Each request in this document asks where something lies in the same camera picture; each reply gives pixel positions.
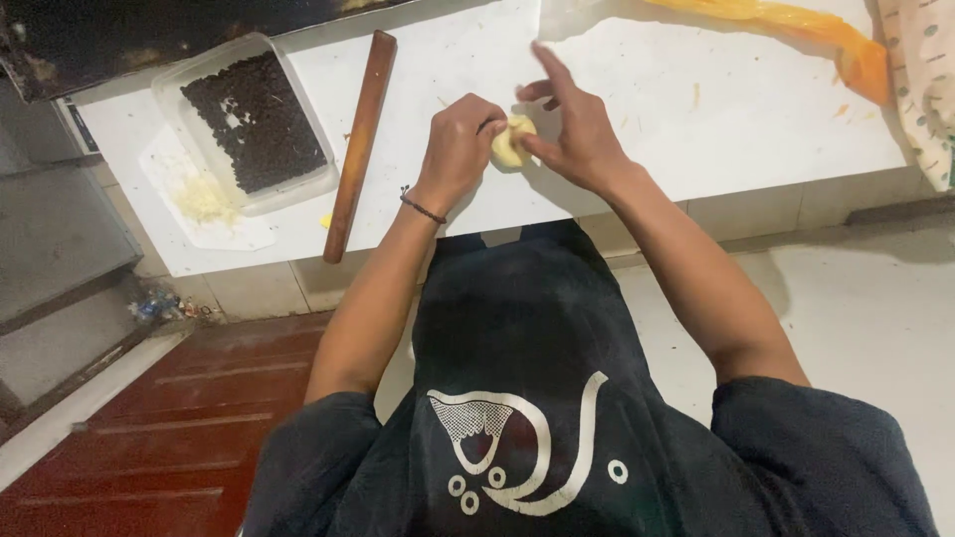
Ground cream patterned cloth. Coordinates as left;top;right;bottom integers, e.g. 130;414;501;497
876;0;955;192

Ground person's black printed shirt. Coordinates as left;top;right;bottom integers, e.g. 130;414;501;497
240;219;940;537

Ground white plastic lid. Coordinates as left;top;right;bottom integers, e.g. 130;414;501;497
139;124;278;252

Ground pile of grated cheese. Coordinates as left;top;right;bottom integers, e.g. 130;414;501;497
173;175;238;227

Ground pale yellow dough ball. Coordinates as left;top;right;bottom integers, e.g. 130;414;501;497
490;113;538;169

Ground clear plastic container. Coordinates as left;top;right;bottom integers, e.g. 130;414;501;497
151;32;341;218

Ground orange plastic bag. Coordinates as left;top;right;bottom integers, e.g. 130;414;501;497
643;0;892;106

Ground dark beaded wrist bracelet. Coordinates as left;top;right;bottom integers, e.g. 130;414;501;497
399;185;449;225

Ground person's right hand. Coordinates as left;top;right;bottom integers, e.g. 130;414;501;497
515;42;644;197

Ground heap of small floor litter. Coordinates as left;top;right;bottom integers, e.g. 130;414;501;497
128;289;217;324

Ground black stove top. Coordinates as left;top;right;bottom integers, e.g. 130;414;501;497
0;0;419;104

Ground person's left hand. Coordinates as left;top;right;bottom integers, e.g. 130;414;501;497
412;93;509;216

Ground heap of chocolate chips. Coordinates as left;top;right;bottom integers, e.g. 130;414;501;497
180;50;329;195

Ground brown wooden rolling pin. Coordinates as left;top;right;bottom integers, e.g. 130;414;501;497
322;30;398;265

